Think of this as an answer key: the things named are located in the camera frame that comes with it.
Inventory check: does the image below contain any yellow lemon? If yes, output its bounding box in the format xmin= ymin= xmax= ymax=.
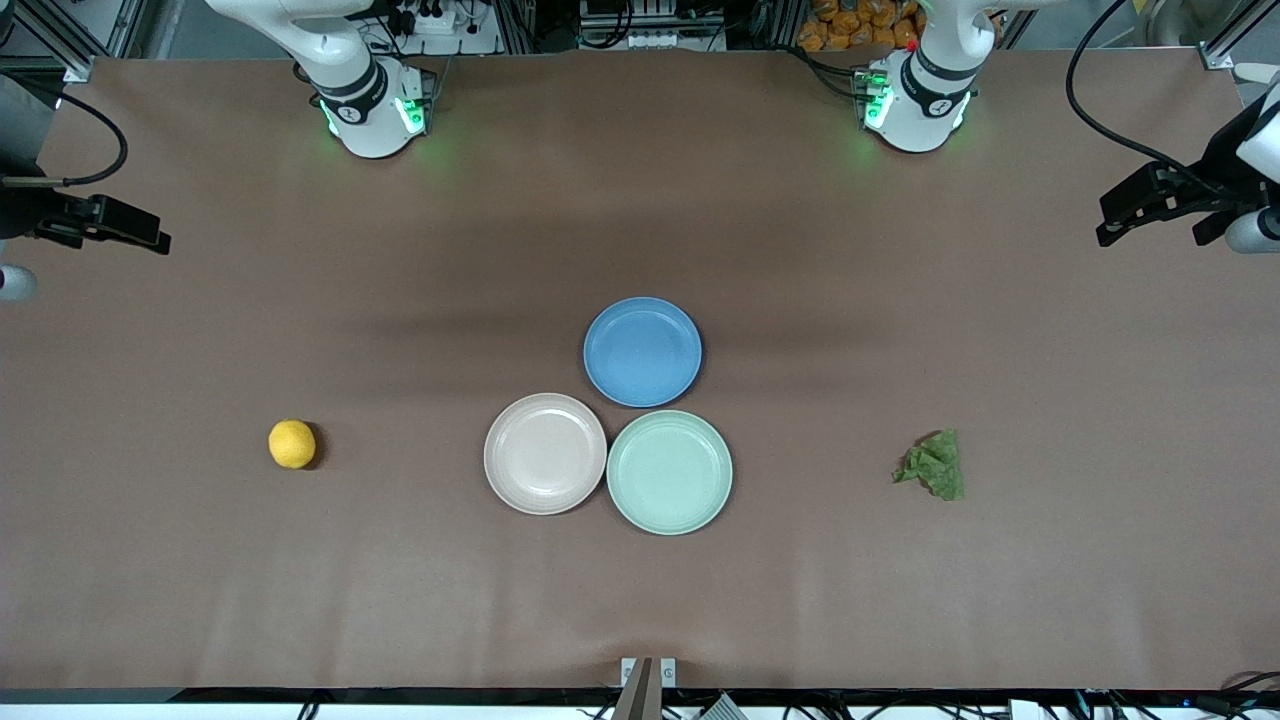
xmin=268 ymin=419 xmax=317 ymax=470

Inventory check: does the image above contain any green lettuce leaf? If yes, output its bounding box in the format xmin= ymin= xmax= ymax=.
xmin=893 ymin=429 xmax=966 ymax=502

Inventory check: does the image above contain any grey round metal container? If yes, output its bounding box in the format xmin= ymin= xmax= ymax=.
xmin=1138 ymin=0 xmax=1206 ymax=47

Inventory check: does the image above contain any white power strip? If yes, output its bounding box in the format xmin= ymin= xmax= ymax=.
xmin=392 ymin=0 xmax=501 ymax=57

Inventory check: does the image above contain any brown table cover sheet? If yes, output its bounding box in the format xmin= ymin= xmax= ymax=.
xmin=0 ymin=50 xmax=1280 ymax=693

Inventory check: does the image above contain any pink plate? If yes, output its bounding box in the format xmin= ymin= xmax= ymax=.
xmin=483 ymin=392 xmax=608 ymax=516

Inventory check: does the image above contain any blue plate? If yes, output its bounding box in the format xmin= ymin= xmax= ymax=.
xmin=583 ymin=296 xmax=703 ymax=409

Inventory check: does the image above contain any green plate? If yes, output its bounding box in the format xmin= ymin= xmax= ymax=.
xmin=606 ymin=409 xmax=734 ymax=536

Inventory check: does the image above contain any aluminium frame profile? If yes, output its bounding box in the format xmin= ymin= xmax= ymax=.
xmin=1200 ymin=0 xmax=1280 ymax=71
xmin=0 ymin=0 xmax=141 ymax=83

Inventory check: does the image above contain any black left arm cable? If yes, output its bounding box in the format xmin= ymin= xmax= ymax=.
xmin=1064 ymin=0 xmax=1206 ymax=191

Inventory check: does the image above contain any black base cable bundle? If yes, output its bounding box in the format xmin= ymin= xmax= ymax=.
xmin=790 ymin=45 xmax=871 ymax=101

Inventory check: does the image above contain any metal bracket with post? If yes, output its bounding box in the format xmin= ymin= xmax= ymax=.
xmin=612 ymin=656 xmax=678 ymax=720

